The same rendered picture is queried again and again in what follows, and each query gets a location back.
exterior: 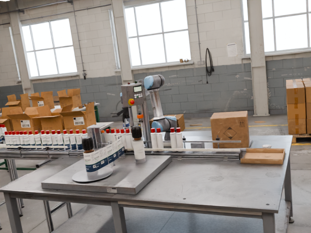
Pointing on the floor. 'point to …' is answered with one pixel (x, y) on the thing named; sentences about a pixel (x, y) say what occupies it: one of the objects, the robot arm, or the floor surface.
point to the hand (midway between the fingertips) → (126, 125)
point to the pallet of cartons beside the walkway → (299, 107)
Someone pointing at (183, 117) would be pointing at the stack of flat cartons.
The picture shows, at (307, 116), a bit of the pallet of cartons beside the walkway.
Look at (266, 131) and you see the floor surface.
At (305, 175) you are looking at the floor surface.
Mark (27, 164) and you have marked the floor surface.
